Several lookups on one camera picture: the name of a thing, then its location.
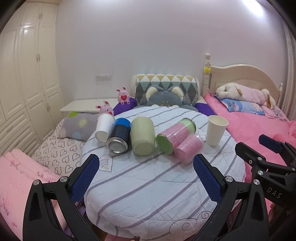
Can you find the white paper cup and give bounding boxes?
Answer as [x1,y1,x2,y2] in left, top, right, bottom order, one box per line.
[206,115,229,147]
[95,113,115,143]

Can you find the pink transparent plastic cup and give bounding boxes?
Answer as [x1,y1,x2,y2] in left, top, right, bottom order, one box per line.
[174,133,204,164]

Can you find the pale green cylinder cup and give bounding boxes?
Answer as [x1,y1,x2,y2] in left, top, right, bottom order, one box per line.
[130,116,156,156]

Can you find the pink folded quilt left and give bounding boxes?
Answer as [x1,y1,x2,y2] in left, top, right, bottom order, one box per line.
[1,149,59,240]

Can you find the heart pattern bedsheet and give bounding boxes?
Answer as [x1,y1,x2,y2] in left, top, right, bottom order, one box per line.
[32,120,85,176]

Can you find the pink blanket on bed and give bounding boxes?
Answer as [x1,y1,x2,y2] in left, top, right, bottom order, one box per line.
[204,92,296,209]

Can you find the white pink plush dog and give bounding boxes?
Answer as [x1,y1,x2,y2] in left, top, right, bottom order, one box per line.
[215,82,276,109]

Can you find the blue cartoon pillow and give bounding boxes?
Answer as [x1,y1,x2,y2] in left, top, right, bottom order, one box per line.
[215,96,289,122]

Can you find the grey flower pillow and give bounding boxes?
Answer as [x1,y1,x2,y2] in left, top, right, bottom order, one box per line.
[58,112,98,142]

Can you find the blue black metal can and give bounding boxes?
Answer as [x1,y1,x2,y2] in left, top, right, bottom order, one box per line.
[106,118,131,154]

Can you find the pink green lidded can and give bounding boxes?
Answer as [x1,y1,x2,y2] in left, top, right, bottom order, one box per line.
[156,118,197,155]

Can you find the white nightstand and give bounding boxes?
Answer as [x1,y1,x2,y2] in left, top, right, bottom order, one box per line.
[60,98,118,113]

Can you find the white wardrobe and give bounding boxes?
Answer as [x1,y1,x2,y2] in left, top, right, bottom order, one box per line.
[1,1,64,155]

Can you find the pink pig plush lower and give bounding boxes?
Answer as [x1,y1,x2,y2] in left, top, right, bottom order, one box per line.
[96,100,114,116]

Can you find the pink pig plush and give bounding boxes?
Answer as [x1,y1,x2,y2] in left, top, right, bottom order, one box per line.
[116,86,130,105]
[96,100,114,116]

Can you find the purple cushion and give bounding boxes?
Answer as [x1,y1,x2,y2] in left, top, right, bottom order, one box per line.
[113,97,137,116]

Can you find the diamond pattern headboard cushion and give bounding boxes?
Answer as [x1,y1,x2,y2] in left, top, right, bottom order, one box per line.
[133,74,200,106]

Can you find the grey cat plush pillow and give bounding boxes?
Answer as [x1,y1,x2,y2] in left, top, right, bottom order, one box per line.
[135,85,198,112]

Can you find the pink pig plush upper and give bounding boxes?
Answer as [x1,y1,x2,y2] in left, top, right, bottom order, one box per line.
[116,86,130,105]

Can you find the wall socket plate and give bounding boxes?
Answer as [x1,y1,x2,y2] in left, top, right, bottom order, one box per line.
[96,74,111,81]

